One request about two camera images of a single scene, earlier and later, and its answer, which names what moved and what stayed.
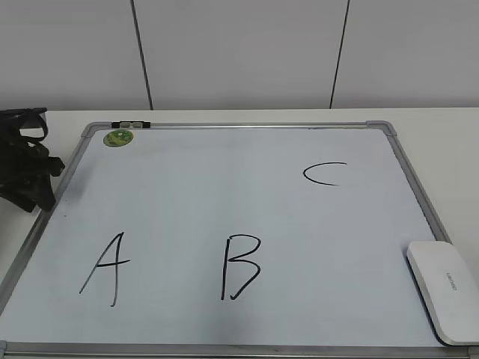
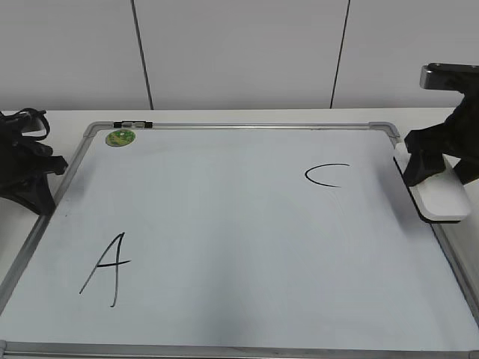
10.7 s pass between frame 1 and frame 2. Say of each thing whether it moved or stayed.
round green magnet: stayed
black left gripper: stayed
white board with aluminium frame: stayed
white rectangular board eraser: moved
